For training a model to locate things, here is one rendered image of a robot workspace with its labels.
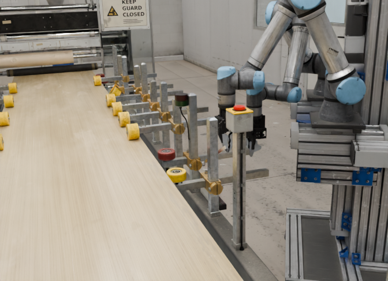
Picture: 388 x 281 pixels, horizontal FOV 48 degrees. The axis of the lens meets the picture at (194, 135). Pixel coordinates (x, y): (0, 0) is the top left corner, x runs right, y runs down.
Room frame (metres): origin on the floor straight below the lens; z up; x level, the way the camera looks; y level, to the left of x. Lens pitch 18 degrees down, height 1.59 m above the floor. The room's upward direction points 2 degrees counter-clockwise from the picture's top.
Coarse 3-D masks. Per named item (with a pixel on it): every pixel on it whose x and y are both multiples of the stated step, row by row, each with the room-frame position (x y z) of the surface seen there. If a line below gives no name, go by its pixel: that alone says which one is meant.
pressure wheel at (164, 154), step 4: (164, 148) 1.92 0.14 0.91; (168, 148) 1.92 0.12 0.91; (160, 152) 1.87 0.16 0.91; (164, 152) 1.86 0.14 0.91; (168, 152) 1.86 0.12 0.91; (172, 152) 1.86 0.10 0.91; (160, 156) 1.86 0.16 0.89; (164, 156) 1.85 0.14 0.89; (168, 156) 1.85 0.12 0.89; (172, 156) 1.86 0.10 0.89; (164, 160) 1.85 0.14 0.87; (168, 160) 1.88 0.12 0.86; (168, 168) 1.89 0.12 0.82
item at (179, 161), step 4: (248, 148) 2.01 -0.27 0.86; (224, 152) 1.97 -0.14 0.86; (228, 152) 1.97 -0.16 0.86; (232, 152) 1.97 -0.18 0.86; (248, 152) 2.00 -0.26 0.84; (184, 156) 1.93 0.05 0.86; (200, 156) 1.92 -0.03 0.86; (204, 156) 1.93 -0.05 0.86; (220, 156) 1.95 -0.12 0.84; (224, 156) 1.96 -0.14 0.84; (228, 156) 1.97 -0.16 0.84; (232, 156) 1.97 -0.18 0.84; (172, 160) 1.88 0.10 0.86; (176, 160) 1.89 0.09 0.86; (180, 160) 1.89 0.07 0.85; (184, 160) 1.90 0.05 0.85; (200, 160) 1.92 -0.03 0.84; (164, 164) 1.87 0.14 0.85; (168, 164) 1.87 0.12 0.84; (172, 164) 1.88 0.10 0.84; (176, 164) 1.89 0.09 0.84; (180, 164) 1.89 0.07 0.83
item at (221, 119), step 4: (220, 108) 1.80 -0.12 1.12; (224, 108) 1.75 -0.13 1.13; (220, 112) 1.81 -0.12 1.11; (216, 116) 1.82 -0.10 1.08; (220, 116) 1.81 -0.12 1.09; (224, 116) 1.77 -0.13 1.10; (220, 120) 1.77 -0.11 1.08; (224, 120) 1.75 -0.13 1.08; (220, 124) 1.76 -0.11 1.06; (224, 124) 1.75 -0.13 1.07; (224, 128) 1.75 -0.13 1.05
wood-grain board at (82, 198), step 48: (48, 96) 3.16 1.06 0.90; (96, 96) 3.11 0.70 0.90; (48, 144) 2.05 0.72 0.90; (96, 144) 2.03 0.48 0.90; (144, 144) 2.01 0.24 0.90; (0, 192) 1.50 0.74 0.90; (48, 192) 1.49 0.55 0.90; (96, 192) 1.48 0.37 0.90; (144, 192) 1.46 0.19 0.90; (0, 240) 1.16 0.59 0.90; (48, 240) 1.15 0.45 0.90; (96, 240) 1.14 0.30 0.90; (144, 240) 1.13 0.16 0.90; (192, 240) 1.13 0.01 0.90
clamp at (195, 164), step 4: (184, 152) 1.96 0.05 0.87; (188, 156) 1.90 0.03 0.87; (188, 160) 1.88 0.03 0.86; (192, 160) 1.86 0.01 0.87; (196, 160) 1.85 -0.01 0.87; (188, 164) 1.88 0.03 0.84; (192, 164) 1.84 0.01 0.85; (196, 164) 1.84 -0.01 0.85; (200, 164) 1.85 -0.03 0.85; (192, 168) 1.84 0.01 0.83; (196, 168) 1.84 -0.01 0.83
